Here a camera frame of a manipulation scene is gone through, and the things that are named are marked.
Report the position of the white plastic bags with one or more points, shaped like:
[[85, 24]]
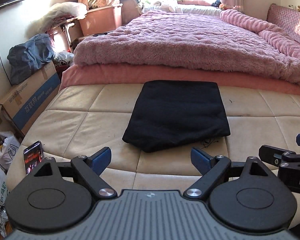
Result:
[[9, 146]]

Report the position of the orange plastic storage bin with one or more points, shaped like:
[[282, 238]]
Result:
[[101, 20]]

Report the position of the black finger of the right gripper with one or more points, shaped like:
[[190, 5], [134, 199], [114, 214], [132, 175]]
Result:
[[275, 156]]

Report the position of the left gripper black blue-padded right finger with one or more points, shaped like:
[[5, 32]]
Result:
[[245, 196]]

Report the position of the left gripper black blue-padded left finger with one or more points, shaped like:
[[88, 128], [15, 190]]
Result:
[[57, 195]]

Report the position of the fluffy pink blanket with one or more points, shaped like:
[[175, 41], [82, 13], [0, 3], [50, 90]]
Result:
[[230, 42]]

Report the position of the smartphone with lit screen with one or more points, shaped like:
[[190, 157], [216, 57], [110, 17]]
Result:
[[33, 155]]

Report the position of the blue grey cloth bag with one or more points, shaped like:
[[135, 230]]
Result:
[[27, 58]]

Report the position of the cardboard box with blue print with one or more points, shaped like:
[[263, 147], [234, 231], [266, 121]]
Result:
[[25, 102]]

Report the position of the black pants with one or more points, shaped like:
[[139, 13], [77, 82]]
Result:
[[170, 114]]

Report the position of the pink quilted headboard cover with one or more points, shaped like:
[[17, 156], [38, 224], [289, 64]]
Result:
[[285, 18]]

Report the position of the white fluffy blanket pile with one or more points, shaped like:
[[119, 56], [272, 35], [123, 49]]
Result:
[[56, 14]]

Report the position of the salmon pink bed sheet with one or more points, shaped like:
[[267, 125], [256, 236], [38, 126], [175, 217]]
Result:
[[104, 74]]

